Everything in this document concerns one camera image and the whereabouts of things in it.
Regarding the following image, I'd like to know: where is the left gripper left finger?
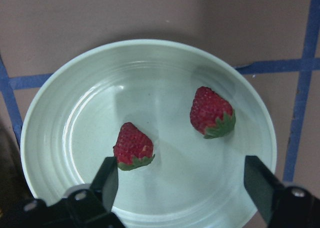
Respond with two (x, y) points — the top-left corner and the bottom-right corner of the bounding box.
(53, 156), (126, 228)

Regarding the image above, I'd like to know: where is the light green plate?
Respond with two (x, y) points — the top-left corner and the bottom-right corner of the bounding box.
(20, 39), (277, 228)

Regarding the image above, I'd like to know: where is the paired red strawberry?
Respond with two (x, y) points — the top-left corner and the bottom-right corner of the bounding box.
(113, 122), (155, 171)

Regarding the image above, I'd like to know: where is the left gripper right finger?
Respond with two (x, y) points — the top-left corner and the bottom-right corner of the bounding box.
(243, 155), (320, 228)

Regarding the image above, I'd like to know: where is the single red strawberry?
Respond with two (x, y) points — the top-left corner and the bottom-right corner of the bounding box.
(189, 86), (236, 139)

